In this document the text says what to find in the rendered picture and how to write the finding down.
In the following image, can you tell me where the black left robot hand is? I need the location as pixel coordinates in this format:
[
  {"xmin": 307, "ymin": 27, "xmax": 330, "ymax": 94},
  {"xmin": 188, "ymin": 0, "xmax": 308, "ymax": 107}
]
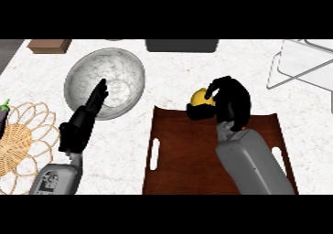
[{"xmin": 57, "ymin": 78, "xmax": 110, "ymax": 154}]

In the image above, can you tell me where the woven wicker placemat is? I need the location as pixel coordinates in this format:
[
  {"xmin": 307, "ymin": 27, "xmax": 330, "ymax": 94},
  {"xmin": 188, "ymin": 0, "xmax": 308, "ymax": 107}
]
[{"xmin": 0, "ymin": 101, "xmax": 63, "ymax": 196}]

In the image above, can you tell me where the white wire tiered shelf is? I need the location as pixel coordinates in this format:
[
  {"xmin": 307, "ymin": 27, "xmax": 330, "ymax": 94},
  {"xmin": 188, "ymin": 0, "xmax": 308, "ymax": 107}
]
[{"xmin": 265, "ymin": 39, "xmax": 333, "ymax": 116}]

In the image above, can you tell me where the brown wooden box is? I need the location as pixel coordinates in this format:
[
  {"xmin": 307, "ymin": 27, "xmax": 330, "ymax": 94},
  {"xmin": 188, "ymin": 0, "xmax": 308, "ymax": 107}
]
[{"xmin": 26, "ymin": 39, "xmax": 73, "ymax": 55}]

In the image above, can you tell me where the white marble bowl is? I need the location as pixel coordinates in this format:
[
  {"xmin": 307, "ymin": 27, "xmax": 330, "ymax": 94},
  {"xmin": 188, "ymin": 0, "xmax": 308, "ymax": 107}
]
[{"xmin": 63, "ymin": 47, "xmax": 149, "ymax": 122}]

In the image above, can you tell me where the yellow lemon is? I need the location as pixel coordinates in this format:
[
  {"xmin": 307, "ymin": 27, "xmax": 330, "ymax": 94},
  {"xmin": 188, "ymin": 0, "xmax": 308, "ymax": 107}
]
[{"xmin": 190, "ymin": 87, "xmax": 218, "ymax": 107}]

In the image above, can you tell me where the dark grey slab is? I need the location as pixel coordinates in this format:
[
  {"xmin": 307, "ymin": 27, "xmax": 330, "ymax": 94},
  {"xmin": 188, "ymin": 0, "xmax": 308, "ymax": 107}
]
[{"xmin": 0, "ymin": 39, "xmax": 26, "ymax": 85}]

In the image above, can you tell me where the dark grey appliance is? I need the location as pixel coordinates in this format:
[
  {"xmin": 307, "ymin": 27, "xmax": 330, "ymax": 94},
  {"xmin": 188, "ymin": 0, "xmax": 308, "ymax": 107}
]
[{"xmin": 144, "ymin": 39, "xmax": 221, "ymax": 54}]

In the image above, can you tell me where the brown wooden tray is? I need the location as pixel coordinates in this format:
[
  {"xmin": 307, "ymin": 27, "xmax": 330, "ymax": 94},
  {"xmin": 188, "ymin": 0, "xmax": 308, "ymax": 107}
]
[{"xmin": 141, "ymin": 105, "xmax": 301, "ymax": 196}]

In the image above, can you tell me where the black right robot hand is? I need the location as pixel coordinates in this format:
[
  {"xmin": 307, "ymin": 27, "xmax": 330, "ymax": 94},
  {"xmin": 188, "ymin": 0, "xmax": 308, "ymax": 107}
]
[{"xmin": 185, "ymin": 75, "xmax": 253, "ymax": 133}]

